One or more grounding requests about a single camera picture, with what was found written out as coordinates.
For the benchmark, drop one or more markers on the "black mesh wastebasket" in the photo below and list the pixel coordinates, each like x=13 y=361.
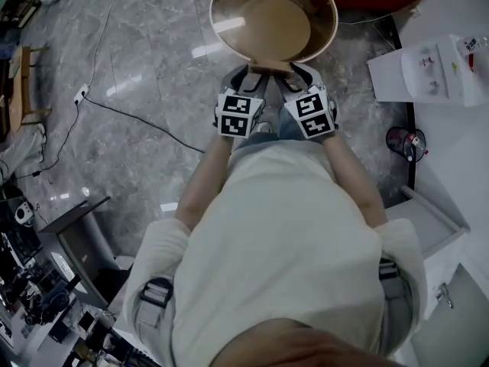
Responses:
x=405 y=143

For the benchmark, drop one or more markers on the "white power strip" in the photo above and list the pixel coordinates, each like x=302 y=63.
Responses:
x=81 y=94

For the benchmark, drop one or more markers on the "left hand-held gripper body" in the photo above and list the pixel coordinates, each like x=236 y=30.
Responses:
x=237 y=115

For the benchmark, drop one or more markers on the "black work table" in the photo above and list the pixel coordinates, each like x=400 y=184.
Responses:
x=82 y=243

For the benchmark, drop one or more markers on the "person's right forearm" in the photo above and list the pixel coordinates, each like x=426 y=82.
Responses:
x=355 y=182

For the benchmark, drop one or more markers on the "white water dispenser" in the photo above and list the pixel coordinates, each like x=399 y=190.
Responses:
x=386 y=78

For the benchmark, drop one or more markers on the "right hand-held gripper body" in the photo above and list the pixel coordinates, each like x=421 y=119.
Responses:
x=313 y=115

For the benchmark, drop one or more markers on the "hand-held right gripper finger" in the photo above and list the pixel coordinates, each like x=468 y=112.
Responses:
x=309 y=78
x=287 y=92

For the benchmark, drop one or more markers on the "person's left forearm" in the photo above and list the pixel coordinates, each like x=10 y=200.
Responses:
x=206 y=182

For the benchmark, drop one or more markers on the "white round device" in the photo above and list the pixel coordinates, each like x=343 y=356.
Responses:
x=24 y=213

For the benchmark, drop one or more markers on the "white cloth bundle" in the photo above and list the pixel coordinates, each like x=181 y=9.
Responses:
x=23 y=151

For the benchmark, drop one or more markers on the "white cabinet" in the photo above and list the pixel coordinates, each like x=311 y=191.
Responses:
x=451 y=243

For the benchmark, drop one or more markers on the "person's white shoe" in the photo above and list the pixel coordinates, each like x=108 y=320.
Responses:
x=263 y=127

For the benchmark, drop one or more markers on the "person's white shirt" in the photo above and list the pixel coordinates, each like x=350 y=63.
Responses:
x=282 y=243

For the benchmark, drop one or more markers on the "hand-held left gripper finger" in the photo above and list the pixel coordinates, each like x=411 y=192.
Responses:
x=260 y=87
x=234 y=79

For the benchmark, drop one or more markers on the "person's blue jeans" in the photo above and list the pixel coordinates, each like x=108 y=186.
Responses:
x=288 y=124

